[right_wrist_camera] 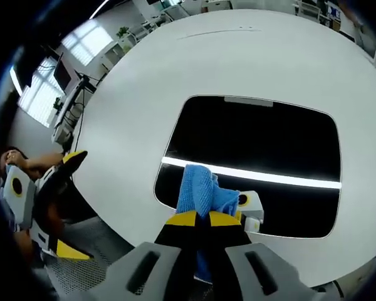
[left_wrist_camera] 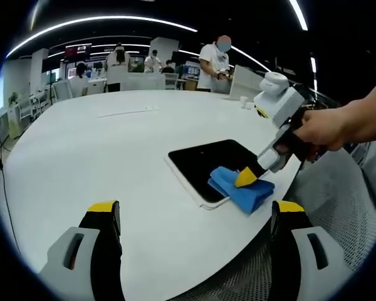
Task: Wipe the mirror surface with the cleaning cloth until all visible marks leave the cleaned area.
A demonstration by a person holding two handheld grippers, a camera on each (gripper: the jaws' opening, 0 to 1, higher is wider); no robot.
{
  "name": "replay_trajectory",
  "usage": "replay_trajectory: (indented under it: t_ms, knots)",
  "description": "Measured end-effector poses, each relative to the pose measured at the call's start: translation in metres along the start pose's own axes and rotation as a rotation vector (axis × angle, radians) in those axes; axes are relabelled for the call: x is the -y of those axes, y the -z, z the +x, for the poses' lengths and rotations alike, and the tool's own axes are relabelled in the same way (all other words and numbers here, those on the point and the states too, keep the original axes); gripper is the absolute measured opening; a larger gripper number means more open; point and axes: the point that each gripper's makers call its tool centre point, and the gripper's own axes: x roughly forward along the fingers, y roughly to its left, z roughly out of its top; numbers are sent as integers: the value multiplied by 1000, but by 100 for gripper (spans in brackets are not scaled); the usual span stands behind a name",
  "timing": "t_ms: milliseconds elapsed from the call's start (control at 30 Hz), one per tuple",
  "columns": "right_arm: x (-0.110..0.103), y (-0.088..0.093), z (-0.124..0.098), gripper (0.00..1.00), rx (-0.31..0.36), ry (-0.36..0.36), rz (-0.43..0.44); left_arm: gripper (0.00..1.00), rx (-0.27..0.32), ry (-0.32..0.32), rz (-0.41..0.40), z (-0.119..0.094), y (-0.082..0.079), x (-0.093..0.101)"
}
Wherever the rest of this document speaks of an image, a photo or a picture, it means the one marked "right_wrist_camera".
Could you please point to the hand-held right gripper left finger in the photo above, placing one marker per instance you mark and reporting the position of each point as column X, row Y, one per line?
column 144, row 272

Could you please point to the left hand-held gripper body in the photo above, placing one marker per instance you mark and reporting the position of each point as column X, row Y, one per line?
column 22, row 203

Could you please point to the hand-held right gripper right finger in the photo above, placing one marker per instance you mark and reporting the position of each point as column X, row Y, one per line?
column 253, row 276

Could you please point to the blue cleaning cloth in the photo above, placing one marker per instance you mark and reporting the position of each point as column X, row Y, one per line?
column 197, row 191

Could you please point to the black tablet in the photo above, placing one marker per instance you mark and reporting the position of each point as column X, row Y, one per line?
column 253, row 135

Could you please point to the grey mesh chair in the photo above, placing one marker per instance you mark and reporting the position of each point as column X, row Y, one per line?
column 91, row 251

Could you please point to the small potted plant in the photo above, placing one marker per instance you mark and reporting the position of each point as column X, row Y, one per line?
column 57, row 104

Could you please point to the white side desk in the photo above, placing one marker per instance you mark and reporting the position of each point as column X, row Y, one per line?
column 72, row 103

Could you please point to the window blind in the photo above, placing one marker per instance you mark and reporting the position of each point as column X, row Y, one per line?
column 39, row 94
column 84, row 42

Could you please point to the computer monitor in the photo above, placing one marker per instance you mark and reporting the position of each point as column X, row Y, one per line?
column 62, row 73

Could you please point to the white cabinet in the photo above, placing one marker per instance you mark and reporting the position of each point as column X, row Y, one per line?
column 112, row 56

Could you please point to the potted green plant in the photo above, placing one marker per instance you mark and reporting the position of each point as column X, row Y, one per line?
column 123, row 32

